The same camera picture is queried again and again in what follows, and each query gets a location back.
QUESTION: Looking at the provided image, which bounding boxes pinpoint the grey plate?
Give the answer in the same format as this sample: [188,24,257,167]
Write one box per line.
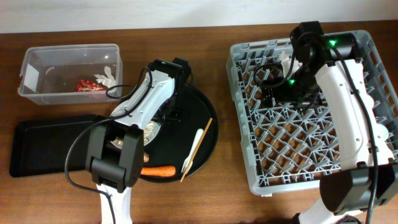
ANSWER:
[110,121,161,149]

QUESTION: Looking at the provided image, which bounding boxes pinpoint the white tissue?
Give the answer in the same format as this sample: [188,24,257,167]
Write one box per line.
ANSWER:
[94,66,116,88]

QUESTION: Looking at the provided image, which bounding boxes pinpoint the red strawberry snack wrapper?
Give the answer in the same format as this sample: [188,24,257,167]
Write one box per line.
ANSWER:
[75,80,105,92]

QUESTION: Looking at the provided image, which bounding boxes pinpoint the blue cup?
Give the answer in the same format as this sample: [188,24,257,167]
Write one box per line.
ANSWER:
[374,123,389,141]

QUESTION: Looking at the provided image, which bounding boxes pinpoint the rice and peanut scraps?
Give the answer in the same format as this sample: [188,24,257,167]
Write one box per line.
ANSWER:
[144,121,160,145]

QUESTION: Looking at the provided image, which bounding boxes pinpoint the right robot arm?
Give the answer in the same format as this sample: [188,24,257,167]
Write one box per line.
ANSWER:
[257,21,397,223]

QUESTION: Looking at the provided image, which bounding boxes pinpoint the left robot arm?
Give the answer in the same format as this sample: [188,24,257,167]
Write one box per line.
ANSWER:
[67,58,192,223]

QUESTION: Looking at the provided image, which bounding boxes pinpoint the grey dishwasher rack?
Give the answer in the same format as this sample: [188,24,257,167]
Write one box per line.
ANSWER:
[226,30,397,196]

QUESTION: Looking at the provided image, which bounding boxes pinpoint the round black tray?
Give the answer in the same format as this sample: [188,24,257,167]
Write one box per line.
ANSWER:
[140,86,219,183]

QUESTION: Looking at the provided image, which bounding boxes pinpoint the white plastic fork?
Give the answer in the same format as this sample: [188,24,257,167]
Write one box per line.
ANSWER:
[181,129,203,173]

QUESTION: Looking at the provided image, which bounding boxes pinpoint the wooden chopstick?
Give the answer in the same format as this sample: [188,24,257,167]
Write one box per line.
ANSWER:
[180,118,213,182]

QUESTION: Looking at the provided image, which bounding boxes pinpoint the ginger piece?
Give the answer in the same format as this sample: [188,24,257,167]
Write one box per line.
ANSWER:
[144,152,149,162]

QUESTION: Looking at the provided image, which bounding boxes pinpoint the orange carrot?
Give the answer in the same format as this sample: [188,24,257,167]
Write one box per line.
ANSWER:
[141,166,176,177]

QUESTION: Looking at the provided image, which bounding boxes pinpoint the clear plastic bin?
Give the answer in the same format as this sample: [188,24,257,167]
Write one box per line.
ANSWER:
[18,44,123,105]

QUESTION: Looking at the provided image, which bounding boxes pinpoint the black rectangular tray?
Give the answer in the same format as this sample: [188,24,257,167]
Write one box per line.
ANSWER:
[9,114,98,177]

